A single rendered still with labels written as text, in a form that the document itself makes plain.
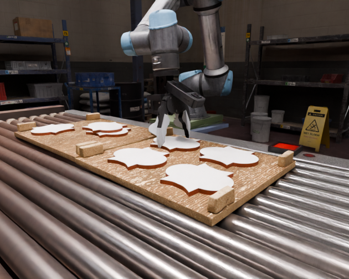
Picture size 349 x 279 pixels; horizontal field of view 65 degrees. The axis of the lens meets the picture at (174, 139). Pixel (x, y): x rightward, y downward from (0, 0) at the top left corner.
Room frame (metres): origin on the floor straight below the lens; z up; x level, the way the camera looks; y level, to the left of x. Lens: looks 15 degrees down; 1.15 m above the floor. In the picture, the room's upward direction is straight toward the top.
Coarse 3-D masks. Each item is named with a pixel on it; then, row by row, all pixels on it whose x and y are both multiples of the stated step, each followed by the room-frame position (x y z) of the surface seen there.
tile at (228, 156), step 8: (200, 152) 0.66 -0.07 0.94; (208, 152) 0.65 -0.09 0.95; (216, 152) 0.65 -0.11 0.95; (224, 152) 0.65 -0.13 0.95; (232, 152) 0.65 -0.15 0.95; (240, 152) 0.65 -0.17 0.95; (248, 152) 0.65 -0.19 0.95; (200, 160) 0.62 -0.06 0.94; (208, 160) 0.61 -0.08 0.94; (216, 160) 0.60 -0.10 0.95; (224, 160) 0.60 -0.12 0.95; (232, 160) 0.60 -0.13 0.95; (240, 160) 0.60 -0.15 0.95; (248, 160) 0.60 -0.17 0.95; (256, 160) 0.60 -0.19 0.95
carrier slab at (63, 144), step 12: (96, 120) 1.13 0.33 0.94; (108, 120) 1.13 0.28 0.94; (24, 132) 0.91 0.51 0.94; (72, 132) 0.91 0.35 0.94; (84, 132) 0.91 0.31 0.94; (132, 132) 0.91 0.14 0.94; (144, 132) 0.91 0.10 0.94; (36, 144) 0.80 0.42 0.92; (48, 144) 0.76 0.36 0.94; (60, 144) 0.76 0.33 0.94; (72, 144) 0.76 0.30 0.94; (108, 144) 0.76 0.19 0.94; (120, 144) 0.76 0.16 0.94; (72, 156) 0.66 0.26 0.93
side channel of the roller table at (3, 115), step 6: (24, 108) 1.36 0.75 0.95; (30, 108) 1.36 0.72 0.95; (36, 108) 1.36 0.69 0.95; (42, 108) 1.38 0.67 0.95; (48, 108) 1.40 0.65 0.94; (54, 108) 1.42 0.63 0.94; (60, 108) 1.45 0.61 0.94; (0, 114) 1.23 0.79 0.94; (6, 114) 1.25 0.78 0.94; (12, 114) 1.27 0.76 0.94; (18, 114) 1.29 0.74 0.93; (24, 114) 1.31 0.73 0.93; (30, 114) 1.33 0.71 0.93; (36, 114) 1.35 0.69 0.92; (42, 114) 1.37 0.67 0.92; (48, 114) 1.40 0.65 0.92
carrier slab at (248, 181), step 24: (144, 144) 0.76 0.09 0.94; (216, 144) 0.76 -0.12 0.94; (96, 168) 0.58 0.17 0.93; (120, 168) 0.57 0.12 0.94; (216, 168) 0.57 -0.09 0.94; (240, 168) 0.57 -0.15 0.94; (264, 168) 0.57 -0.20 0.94; (288, 168) 0.58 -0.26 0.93; (144, 192) 0.47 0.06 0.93; (168, 192) 0.45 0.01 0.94; (240, 192) 0.45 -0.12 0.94; (192, 216) 0.39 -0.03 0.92; (216, 216) 0.37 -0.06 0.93
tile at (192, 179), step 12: (168, 168) 0.54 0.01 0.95; (180, 168) 0.54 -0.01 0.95; (192, 168) 0.54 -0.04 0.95; (204, 168) 0.54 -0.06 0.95; (168, 180) 0.48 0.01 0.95; (180, 180) 0.48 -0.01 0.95; (192, 180) 0.48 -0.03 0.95; (204, 180) 0.48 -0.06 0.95; (216, 180) 0.48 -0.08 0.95; (228, 180) 0.48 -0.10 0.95; (192, 192) 0.44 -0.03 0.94; (204, 192) 0.44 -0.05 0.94
